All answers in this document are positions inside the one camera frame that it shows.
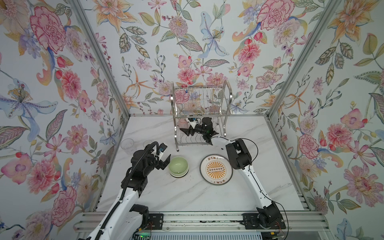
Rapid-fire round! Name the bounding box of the pink glass cup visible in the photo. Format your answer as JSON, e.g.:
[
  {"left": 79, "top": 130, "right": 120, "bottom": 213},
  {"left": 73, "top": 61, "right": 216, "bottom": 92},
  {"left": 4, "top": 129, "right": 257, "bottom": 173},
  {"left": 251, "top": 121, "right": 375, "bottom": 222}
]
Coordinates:
[{"left": 178, "top": 118, "right": 190, "bottom": 129}]

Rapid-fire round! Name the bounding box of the pale green bowl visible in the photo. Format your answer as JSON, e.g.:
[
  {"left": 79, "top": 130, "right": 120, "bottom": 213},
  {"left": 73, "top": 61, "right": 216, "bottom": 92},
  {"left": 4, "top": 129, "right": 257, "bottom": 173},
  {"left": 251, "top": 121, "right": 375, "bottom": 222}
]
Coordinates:
[{"left": 168, "top": 157, "right": 189, "bottom": 178}]

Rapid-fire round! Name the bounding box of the clear glass cup large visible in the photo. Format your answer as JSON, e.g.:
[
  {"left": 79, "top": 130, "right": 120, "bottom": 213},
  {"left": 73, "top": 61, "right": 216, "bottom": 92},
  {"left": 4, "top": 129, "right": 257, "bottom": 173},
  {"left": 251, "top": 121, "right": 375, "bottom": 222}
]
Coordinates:
[{"left": 121, "top": 139, "right": 136, "bottom": 154}]

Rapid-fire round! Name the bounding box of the brown rimmed plate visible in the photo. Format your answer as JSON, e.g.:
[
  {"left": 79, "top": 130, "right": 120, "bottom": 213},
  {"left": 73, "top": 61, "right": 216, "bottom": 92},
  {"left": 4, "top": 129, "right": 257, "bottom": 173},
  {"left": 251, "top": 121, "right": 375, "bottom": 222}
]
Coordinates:
[{"left": 200, "top": 155, "right": 233, "bottom": 186}]

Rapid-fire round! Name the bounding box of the clear glass cup small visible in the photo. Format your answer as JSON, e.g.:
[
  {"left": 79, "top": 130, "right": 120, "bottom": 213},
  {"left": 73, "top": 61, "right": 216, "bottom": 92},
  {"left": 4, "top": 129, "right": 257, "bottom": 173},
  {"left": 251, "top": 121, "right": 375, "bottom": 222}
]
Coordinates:
[{"left": 143, "top": 140, "right": 153, "bottom": 148}]

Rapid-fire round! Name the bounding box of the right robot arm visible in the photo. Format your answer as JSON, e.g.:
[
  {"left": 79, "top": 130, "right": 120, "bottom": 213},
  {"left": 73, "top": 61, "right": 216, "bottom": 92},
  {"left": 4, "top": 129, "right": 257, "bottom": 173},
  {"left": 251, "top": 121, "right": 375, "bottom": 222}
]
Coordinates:
[{"left": 180, "top": 117, "right": 283, "bottom": 229}]

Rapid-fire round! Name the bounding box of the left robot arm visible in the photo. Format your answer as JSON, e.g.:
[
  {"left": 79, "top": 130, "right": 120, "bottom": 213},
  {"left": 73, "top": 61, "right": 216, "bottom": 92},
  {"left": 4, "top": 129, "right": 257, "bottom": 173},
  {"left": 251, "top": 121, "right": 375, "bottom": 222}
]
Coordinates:
[{"left": 85, "top": 143, "right": 171, "bottom": 240}]

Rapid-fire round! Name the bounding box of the chrome two-tier dish rack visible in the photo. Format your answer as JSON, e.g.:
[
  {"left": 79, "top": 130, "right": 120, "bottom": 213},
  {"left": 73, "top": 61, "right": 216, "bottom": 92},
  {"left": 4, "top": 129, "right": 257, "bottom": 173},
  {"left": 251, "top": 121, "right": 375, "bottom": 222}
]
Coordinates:
[{"left": 170, "top": 81, "right": 234, "bottom": 151}]

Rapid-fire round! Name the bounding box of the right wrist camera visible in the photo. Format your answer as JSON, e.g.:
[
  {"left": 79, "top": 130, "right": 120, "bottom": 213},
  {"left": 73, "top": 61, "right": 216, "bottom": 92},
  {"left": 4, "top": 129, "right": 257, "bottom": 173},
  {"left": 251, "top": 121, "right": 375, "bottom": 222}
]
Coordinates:
[{"left": 187, "top": 118, "right": 199, "bottom": 129}]

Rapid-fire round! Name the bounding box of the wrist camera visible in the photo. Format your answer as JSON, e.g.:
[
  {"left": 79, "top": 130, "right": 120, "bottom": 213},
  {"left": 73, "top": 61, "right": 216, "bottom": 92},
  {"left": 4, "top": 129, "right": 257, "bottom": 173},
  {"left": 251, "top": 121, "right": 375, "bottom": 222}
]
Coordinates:
[
  {"left": 156, "top": 143, "right": 168, "bottom": 160},
  {"left": 187, "top": 118, "right": 199, "bottom": 129}
]

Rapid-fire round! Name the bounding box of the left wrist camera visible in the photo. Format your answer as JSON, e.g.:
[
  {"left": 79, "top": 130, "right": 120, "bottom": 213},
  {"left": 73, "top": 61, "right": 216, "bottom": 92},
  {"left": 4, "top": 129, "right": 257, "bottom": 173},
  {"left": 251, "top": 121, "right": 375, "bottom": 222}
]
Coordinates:
[{"left": 156, "top": 143, "right": 168, "bottom": 160}]

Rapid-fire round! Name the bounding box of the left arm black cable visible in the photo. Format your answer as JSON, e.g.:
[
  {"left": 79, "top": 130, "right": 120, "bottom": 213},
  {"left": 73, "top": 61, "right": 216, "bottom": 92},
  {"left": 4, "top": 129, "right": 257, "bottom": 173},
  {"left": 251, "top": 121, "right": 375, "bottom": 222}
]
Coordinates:
[{"left": 95, "top": 141, "right": 160, "bottom": 240}]

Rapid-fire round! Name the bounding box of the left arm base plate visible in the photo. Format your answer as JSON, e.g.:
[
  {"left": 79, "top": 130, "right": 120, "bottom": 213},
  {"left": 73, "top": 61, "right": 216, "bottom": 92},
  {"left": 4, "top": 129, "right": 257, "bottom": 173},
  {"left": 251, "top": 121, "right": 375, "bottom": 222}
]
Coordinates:
[{"left": 136, "top": 214, "right": 164, "bottom": 231}]

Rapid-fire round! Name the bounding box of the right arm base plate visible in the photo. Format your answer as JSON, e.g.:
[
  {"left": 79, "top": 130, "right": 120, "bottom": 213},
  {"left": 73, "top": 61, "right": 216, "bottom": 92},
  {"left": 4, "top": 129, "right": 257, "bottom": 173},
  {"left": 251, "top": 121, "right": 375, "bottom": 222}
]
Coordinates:
[{"left": 240, "top": 213, "right": 287, "bottom": 230}]

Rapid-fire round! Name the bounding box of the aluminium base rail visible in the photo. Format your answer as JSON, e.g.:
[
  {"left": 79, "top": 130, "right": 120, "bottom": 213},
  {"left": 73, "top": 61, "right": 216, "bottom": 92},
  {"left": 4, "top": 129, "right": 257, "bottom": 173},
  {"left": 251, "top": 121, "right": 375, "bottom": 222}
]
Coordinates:
[{"left": 72, "top": 210, "right": 331, "bottom": 233}]

